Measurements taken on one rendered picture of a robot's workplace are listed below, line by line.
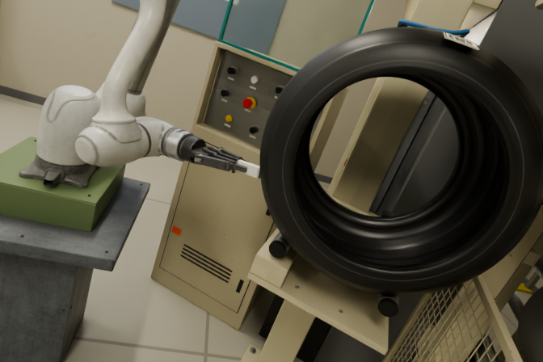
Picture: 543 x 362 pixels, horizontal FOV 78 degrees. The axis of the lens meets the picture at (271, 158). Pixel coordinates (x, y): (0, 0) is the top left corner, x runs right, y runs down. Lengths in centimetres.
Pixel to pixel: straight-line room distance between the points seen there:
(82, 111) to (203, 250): 91
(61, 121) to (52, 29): 287
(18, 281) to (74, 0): 293
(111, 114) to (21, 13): 320
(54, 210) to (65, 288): 31
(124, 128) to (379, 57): 61
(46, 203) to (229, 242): 81
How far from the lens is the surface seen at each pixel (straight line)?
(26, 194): 118
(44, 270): 134
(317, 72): 69
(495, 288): 120
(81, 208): 114
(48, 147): 117
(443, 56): 70
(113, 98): 92
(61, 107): 114
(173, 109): 377
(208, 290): 184
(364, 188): 113
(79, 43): 389
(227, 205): 157
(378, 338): 94
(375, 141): 109
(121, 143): 91
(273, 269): 87
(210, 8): 361
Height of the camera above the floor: 135
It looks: 18 degrees down
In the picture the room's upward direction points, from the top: 20 degrees clockwise
